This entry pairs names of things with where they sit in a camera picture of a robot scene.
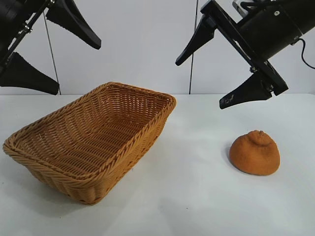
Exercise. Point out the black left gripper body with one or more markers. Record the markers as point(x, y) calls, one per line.
point(12, 22)

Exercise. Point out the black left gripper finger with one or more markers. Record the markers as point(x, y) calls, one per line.
point(73, 22)
point(27, 78)

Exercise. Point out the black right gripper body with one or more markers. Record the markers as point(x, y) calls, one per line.
point(268, 32)

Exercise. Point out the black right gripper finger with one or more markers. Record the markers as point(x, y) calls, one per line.
point(197, 41)
point(248, 94)

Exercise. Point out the orange fruit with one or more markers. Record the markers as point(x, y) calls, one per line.
point(253, 157)

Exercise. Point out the woven wicker basket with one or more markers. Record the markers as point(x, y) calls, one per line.
point(86, 137)

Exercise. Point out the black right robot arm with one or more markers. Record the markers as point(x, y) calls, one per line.
point(305, 14)

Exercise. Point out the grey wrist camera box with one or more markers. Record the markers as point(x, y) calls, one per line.
point(237, 5)

